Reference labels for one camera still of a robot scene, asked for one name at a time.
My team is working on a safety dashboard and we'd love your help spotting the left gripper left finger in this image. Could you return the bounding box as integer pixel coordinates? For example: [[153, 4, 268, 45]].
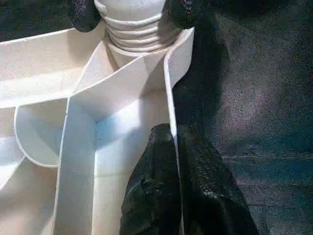
[[119, 123, 183, 235]]

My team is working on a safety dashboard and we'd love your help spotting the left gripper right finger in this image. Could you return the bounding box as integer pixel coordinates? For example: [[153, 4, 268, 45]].
[[176, 127, 255, 235]]

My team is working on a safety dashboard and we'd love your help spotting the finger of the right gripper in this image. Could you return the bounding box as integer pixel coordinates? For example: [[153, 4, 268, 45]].
[[68, 0, 102, 32], [158, 0, 196, 32]]

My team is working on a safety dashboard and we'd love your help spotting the white plastic table leg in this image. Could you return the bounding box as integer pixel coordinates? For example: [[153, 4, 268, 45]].
[[94, 0, 168, 69]]

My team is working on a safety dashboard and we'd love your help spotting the white plastic table top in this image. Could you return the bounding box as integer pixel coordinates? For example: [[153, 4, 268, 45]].
[[0, 26, 196, 235]]

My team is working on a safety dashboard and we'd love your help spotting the black table mat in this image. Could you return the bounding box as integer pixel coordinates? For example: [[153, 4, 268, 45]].
[[0, 0, 313, 235]]

